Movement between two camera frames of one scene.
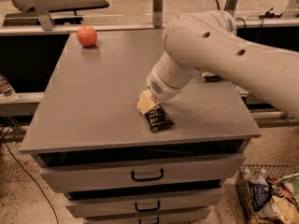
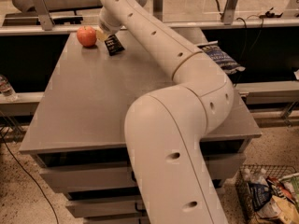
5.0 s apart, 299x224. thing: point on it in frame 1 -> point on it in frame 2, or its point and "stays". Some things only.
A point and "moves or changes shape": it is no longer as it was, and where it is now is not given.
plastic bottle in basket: [256, 178] stays
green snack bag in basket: [291, 183] stays
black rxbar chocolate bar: [158, 119] moves or changes shape
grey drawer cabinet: [93, 143] stays
